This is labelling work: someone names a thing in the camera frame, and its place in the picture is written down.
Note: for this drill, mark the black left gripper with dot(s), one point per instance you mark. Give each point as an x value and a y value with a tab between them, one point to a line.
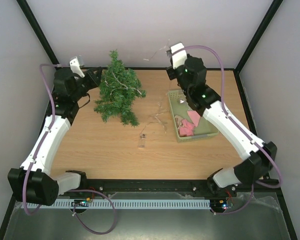
95	80

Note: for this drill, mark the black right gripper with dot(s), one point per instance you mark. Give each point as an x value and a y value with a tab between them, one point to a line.
170	72

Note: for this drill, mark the small green christmas tree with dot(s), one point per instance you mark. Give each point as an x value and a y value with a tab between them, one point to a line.
120	87

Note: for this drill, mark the clear battery box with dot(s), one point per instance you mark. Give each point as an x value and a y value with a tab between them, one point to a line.
141	141

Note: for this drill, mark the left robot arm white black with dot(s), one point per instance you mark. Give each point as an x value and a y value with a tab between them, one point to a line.
31	182

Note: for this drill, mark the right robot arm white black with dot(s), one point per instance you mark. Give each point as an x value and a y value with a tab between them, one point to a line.
257	156

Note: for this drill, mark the green plastic basket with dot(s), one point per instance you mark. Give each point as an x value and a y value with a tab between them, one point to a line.
179	111

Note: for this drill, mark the pink triangular paper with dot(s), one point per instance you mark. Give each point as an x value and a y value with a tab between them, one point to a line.
194	117

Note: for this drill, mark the pink paper ornament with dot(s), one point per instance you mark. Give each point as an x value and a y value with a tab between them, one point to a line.
186	128

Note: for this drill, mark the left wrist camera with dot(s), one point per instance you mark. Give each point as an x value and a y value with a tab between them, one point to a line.
75	64

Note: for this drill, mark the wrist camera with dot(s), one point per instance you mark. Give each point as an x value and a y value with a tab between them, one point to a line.
75	64
177	54

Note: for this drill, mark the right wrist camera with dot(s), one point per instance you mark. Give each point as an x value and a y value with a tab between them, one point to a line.
177	54

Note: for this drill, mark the black enclosure frame post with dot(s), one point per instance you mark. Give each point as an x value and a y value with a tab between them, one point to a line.
32	20

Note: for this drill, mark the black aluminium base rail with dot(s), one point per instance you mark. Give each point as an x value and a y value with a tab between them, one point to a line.
195	188

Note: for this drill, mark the light blue cable duct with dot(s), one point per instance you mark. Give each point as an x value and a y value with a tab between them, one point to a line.
132	204

